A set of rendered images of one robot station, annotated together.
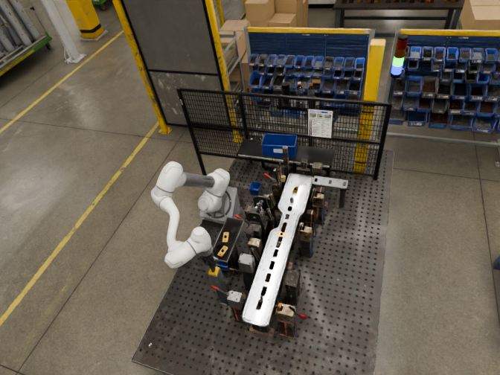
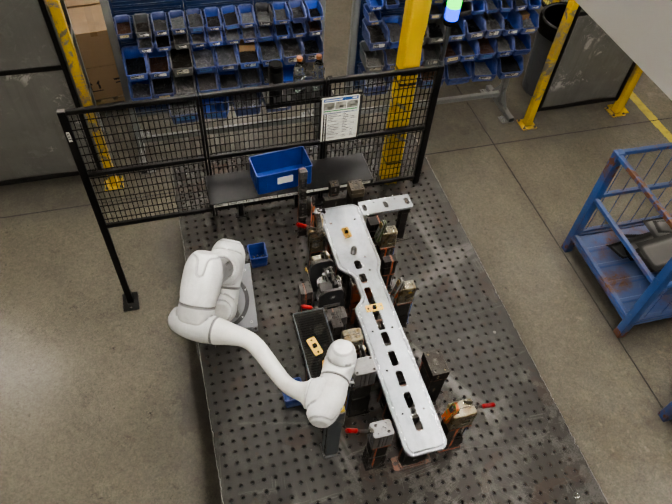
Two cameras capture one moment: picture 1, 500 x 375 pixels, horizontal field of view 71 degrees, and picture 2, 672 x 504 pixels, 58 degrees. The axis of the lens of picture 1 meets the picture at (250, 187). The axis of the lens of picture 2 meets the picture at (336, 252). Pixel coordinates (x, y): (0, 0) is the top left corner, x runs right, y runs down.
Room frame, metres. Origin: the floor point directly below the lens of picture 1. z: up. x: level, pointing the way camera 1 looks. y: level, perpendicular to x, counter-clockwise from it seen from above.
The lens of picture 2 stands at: (0.57, 1.10, 3.36)
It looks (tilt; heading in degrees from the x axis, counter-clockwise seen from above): 51 degrees down; 315
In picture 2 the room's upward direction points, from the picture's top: 5 degrees clockwise
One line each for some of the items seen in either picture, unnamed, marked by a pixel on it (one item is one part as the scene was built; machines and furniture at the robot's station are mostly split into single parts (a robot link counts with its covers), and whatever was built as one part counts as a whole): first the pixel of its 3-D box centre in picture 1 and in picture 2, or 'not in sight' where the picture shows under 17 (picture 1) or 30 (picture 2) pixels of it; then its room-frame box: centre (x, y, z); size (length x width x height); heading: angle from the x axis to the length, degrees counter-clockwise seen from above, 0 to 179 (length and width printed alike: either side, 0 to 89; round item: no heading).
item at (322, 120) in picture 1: (320, 123); (339, 117); (2.43, -0.70, 1.30); 0.23 x 0.02 x 0.31; 64
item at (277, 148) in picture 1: (279, 145); (280, 170); (2.47, -0.34, 1.10); 0.30 x 0.17 x 0.13; 69
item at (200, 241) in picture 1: (199, 239); (340, 361); (1.25, 0.35, 1.53); 0.13 x 0.11 x 0.16; 122
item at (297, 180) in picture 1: (281, 236); (377, 311); (1.53, -0.17, 1.00); 1.38 x 0.22 x 0.02; 154
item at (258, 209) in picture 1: (260, 223); (326, 305); (1.73, -0.03, 0.94); 0.18 x 0.13 x 0.49; 154
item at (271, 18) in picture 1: (279, 21); not in sight; (6.66, -1.10, 0.52); 1.20 x 0.80 x 1.05; 151
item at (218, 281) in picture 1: (219, 286); (332, 429); (1.26, 0.34, 0.92); 0.08 x 0.08 x 0.44; 64
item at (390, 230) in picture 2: (318, 209); (385, 251); (1.83, -0.54, 0.87); 0.12 x 0.09 x 0.35; 64
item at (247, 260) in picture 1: (249, 273); (359, 387); (1.33, 0.12, 0.90); 0.13 x 0.10 x 0.41; 64
